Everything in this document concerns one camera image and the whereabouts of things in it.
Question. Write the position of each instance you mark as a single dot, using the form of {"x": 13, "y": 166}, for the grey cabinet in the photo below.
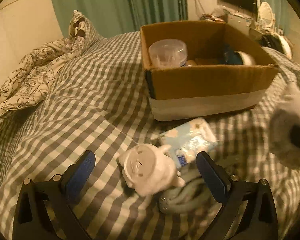
{"x": 239, "y": 23}

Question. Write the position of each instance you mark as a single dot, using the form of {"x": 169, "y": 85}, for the white oval vanity mirror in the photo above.
{"x": 266, "y": 17}

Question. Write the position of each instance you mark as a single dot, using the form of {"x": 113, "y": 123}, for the floral patterned blanket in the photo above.
{"x": 31, "y": 82}

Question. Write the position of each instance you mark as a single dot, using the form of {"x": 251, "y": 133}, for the brown cardboard box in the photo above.
{"x": 208, "y": 86}

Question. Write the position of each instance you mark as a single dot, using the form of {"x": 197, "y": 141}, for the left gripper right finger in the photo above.
{"x": 259, "y": 220}

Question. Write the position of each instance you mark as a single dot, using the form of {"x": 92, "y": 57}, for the clear floss pick jar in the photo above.
{"x": 168, "y": 53}

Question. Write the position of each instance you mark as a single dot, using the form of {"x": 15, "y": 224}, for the brown tape roll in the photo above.
{"x": 238, "y": 58}

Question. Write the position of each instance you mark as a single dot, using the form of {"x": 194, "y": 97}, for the blue tissue pack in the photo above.
{"x": 187, "y": 140}

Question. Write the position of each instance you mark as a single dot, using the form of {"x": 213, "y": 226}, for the checkered pillow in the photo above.
{"x": 82, "y": 31}

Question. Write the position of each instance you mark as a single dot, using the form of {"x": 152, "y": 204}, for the black and white bag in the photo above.
{"x": 276, "y": 42}

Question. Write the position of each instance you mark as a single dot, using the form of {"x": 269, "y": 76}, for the grey checkered duvet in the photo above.
{"x": 99, "y": 103}

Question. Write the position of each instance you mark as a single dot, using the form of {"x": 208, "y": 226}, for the green curtain at right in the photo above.
{"x": 283, "y": 14}

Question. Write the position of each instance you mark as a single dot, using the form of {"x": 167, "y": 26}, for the green curtain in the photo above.
{"x": 113, "y": 17}
{"x": 283, "y": 14}

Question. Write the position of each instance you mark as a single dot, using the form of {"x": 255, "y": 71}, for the white plush toy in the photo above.
{"x": 148, "y": 170}

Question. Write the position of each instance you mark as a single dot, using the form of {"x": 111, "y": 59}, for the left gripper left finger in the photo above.
{"x": 31, "y": 220}

